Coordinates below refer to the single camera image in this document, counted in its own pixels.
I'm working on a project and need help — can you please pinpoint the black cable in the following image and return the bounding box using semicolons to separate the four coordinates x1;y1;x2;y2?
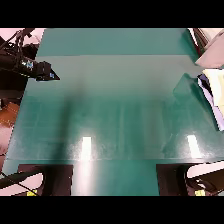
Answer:
0;28;36;51

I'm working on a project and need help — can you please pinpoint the black garment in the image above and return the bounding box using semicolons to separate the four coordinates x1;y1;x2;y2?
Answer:
196;73;215;98

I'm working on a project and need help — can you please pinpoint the lavender garment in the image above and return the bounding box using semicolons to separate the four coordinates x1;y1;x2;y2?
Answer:
199;75;224;132

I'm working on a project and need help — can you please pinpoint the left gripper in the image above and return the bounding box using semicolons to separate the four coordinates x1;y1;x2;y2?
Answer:
34;61;61;83

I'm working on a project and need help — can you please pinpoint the pale yellow garment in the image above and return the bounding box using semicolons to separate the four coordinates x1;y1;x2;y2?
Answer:
201;67;224;116

